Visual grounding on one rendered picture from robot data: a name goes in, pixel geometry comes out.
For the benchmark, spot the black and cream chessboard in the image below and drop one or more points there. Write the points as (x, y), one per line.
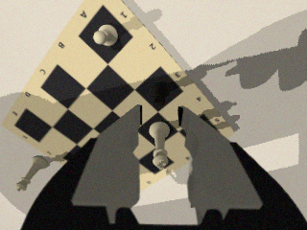
(80, 88)

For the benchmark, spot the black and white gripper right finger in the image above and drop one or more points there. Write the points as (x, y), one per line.
(225, 177)

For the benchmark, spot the black pawn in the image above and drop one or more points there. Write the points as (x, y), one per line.
(159, 91)

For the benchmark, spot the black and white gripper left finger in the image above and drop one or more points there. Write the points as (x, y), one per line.
(101, 177)

